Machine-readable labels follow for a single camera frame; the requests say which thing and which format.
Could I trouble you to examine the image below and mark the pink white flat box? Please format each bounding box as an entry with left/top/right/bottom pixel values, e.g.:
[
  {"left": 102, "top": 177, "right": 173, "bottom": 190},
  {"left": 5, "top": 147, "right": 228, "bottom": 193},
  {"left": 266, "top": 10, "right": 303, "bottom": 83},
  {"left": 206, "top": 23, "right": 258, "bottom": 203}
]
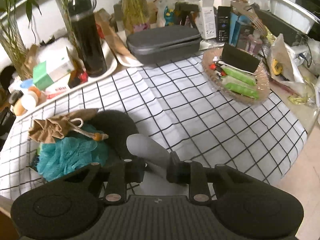
[{"left": 44, "top": 74, "right": 71, "bottom": 100}]

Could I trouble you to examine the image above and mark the glass snack dish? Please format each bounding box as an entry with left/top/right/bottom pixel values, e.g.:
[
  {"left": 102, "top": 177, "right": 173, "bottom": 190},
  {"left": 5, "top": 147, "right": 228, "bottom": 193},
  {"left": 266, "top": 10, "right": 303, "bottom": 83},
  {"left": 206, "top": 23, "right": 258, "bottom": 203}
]
[{"left": 202, "top": 48, "right": 271, "bottom": 105}]

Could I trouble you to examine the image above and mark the black fuzzy plush object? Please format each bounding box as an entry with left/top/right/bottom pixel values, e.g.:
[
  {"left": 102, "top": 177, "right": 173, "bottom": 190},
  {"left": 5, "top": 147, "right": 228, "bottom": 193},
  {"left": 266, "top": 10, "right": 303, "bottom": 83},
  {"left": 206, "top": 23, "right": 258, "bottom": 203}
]
[{"left": 88, "top": 109, "right": 139, "bottom": 159}]

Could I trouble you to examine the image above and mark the black thermos bottle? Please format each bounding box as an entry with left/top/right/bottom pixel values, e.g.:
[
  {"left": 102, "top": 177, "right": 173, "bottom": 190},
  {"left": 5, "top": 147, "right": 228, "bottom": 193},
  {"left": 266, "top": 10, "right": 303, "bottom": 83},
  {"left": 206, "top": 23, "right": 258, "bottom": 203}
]
[{"left": 67, "top": 0, "right": 107, "bottom": 77}]

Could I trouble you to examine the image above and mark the green white tissue box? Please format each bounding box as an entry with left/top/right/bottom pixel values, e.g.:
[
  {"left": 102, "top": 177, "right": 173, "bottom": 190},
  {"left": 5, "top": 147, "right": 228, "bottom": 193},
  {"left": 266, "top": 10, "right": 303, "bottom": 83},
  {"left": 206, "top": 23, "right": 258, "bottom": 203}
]
[{"left": 33, "top": 55, "right": 75, "bottom": 90}]

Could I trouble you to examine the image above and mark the white plastic bag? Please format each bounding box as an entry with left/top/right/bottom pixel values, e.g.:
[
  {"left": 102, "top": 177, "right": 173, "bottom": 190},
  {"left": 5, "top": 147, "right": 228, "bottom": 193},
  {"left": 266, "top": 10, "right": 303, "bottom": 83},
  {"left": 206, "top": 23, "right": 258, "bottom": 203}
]
[{"left": 267, "top": 34, "right": 310, "bottom": 98}]

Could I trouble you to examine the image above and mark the tan egg-shaped pouch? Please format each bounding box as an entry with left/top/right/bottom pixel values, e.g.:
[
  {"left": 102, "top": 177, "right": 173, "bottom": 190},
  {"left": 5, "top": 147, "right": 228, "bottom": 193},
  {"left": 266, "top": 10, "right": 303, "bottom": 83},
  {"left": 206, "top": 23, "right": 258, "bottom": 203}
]
[{"left": 13, "top": 101, "right": 27, "bottom": 116}]

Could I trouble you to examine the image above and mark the dark grey zipper case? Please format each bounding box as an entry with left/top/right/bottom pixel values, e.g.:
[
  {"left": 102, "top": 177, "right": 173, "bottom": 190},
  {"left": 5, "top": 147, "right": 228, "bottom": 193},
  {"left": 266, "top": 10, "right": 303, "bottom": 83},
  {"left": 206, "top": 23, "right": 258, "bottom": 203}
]
[{"left": 126, "top": 25, "right": 202, "bottom": 65}]

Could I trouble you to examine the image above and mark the white product box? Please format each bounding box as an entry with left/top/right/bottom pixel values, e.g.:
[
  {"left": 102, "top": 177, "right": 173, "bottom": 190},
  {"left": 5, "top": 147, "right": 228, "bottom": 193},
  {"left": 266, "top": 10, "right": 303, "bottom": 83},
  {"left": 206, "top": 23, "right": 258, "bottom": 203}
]
[{"left": 196, "top": 0, "right": 216, "bottom": 40}]

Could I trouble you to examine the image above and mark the brown paper bag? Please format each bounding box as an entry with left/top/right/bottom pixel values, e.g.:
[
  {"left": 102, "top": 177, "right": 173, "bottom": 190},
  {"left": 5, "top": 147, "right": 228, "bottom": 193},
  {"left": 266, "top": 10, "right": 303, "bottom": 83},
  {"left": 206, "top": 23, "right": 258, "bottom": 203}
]
[{"left": 94, "top": 9, "right": 133, "bottom": 58}]

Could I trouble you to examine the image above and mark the white serving tray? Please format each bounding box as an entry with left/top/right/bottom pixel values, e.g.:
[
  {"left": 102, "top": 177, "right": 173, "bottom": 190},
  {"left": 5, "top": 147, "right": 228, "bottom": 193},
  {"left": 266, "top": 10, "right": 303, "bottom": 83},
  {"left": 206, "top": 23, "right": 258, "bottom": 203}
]
[{"left": 15, "top": 38, "right": 118, "bottom": 120}]

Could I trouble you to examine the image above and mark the black product box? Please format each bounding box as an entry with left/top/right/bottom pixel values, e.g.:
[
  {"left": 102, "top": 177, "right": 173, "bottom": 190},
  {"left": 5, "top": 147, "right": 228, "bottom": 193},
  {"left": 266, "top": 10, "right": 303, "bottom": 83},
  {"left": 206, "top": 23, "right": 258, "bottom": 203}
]
[{"left": 217, "top": 6, "right": 231, "bottom": 42}]

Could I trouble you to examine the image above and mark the grey soft cylinder object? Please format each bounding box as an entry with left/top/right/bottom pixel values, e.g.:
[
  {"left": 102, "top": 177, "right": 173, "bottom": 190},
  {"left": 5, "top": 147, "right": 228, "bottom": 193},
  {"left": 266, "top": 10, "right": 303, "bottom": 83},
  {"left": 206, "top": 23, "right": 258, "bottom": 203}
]
[{"left": 126, "top": 134, "right": 170, "bottom": 170}]

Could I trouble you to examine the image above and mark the tan drawstring cloth pouch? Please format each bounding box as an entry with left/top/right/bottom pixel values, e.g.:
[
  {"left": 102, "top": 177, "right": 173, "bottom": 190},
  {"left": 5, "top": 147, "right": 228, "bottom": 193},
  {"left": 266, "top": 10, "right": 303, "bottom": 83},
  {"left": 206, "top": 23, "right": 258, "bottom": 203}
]
[{"left": 28, "top": 108, "right": 109, "bottom": 144}]

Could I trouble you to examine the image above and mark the green snack packet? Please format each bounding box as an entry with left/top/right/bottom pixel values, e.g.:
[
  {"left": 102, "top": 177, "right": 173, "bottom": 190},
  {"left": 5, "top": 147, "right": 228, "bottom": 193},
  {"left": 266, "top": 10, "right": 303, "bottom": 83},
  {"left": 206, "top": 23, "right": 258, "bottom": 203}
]
[
  {"left": 221, "top": 65, "right": 257, "bottom": 86},
  {"left": 223, "top": 82, "right": 259, "bottom": 99}
]

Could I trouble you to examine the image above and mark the white black grid tablecloth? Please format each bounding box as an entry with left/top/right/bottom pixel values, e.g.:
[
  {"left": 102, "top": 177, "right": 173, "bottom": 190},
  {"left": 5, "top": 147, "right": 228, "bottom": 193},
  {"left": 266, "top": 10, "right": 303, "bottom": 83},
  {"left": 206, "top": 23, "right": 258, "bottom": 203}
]
[{"left": 1, "top": 54, "right": 308, "bottom": 199}]

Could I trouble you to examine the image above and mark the blue product box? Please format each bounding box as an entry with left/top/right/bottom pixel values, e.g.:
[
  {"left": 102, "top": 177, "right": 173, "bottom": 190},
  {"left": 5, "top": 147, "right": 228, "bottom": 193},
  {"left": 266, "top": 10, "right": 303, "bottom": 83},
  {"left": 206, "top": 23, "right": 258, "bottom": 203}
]
[{"left": 229, "top": 12, "right": 254, "bottom": 50}]

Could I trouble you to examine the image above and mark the left glass vase bamboo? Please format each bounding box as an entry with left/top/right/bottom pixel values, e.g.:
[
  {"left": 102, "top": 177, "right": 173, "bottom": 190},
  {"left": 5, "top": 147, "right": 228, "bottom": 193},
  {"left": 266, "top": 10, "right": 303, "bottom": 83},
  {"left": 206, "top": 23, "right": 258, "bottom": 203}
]
[{"left": 1, "top": 0, "right": 40, "bottom": 80}]

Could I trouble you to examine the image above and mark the black small box in dish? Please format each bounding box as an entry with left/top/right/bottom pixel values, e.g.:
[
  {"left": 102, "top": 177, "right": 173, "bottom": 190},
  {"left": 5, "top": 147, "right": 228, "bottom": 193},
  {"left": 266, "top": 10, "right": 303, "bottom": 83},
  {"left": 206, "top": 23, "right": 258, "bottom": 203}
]
[{"left": 221, "top": 43, "right": 260, "bottom": 73}]

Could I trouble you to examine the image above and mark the glass vase with bamboo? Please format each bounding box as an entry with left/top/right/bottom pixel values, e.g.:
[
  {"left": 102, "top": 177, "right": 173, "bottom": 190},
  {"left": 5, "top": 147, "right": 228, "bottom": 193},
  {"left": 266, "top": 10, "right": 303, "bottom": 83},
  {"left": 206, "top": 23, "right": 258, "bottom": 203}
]
[{"left": 121, "top": 0, "right": 150, "bottom": 34}]

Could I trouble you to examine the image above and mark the white jar with lid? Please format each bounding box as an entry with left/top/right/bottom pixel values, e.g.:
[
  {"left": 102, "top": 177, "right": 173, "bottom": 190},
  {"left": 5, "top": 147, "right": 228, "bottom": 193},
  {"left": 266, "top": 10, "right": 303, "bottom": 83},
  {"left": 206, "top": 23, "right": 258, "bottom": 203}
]
[{"left": 21, "top": 91, "right": 39, "bottom": 111}]

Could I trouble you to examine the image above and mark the teal mesh bath sponge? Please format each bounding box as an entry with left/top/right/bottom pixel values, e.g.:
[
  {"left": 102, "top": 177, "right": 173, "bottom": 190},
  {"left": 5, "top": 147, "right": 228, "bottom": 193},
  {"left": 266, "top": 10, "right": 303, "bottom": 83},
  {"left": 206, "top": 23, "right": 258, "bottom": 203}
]
[{"left": 35, "top": 132, "right": 109, "bottom": 181}]

